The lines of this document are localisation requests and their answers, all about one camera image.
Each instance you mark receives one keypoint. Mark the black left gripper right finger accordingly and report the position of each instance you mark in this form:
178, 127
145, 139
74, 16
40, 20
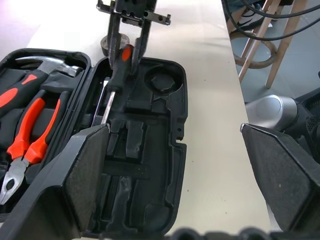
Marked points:
282, 180

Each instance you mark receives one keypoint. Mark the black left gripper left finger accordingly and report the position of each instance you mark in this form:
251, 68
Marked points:
57, 190

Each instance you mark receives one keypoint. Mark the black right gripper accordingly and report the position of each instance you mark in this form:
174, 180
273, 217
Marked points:
132, 10

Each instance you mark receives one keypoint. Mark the black electrical tape roll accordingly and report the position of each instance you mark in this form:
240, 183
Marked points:
104, 45

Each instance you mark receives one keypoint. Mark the black plastic tool case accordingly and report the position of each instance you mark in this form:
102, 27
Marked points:
155, 140

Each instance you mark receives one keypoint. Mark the black and white sneaker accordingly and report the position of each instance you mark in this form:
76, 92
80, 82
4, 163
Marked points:
250, 18

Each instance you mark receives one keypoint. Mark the wooden stool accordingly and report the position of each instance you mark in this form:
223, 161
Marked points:
260, 37

